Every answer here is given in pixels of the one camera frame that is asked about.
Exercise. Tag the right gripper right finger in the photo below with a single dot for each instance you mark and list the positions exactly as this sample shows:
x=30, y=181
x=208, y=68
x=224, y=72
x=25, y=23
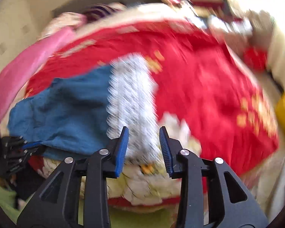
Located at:
x=212, y=195

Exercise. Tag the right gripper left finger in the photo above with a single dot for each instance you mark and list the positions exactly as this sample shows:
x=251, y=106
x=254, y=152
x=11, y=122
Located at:
x=56, y=202

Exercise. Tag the pile of folded clothes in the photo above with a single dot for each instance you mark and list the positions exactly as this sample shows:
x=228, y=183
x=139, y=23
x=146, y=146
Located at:
x=214, y=14

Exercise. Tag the red floral bedspread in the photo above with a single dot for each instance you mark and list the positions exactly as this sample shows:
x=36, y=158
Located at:
x=205, y=98

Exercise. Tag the blue denim pants lace trim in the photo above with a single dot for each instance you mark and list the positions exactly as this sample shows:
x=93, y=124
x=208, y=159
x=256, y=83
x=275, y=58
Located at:
x=79, y=115

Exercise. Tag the purple striped pillow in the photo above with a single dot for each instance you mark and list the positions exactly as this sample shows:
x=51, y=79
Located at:
x=98, y=11

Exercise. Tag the pink quilt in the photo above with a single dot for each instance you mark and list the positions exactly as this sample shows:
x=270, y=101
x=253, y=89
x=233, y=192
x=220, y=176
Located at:
x=19, y=71

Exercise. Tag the floral cream pillow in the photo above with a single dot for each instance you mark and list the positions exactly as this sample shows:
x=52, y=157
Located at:
x=66, y=19

